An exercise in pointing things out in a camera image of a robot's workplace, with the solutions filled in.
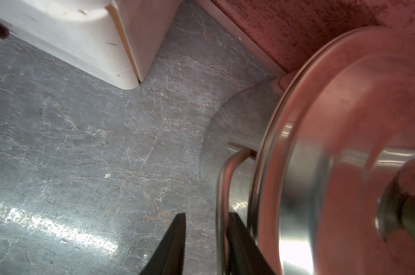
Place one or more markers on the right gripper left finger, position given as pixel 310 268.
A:
pixel 168 259

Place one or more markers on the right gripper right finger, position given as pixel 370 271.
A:
pixel 244 256

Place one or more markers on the stainless steel pot lid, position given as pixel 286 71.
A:
pixel 335 175

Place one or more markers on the white three-drawer storage box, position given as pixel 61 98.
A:
pixel 115 41

